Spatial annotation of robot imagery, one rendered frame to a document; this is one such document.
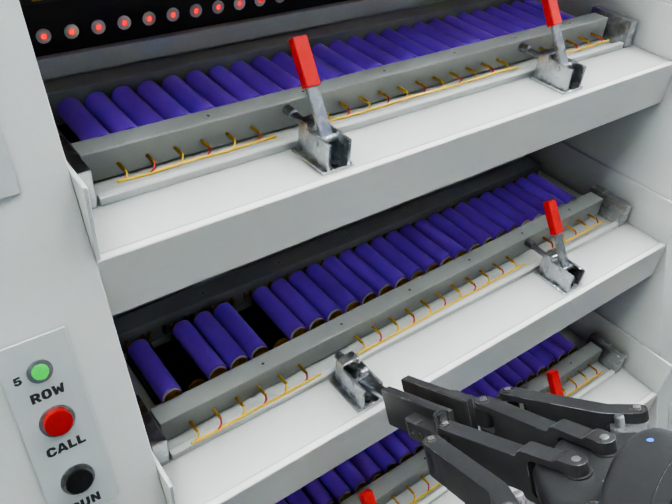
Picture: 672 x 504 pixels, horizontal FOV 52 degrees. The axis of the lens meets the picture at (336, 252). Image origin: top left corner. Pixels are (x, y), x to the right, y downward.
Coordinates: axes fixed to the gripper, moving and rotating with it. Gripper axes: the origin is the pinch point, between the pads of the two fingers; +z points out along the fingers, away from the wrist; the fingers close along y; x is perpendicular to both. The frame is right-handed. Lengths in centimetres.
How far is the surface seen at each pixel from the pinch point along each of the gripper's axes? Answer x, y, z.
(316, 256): 8.2, 5.8, 20.5
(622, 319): -12.6, 42.6, 14.0
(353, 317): 3.9, 3.5, 12.7
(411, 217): 8.2, 18.4, 20.5
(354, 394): -0.4, -1.0, 8.1
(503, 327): -1.6, 16.4, 7.8
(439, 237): 6.0, 19.0, 17.3
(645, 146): 9.3, 42.6, 8.0
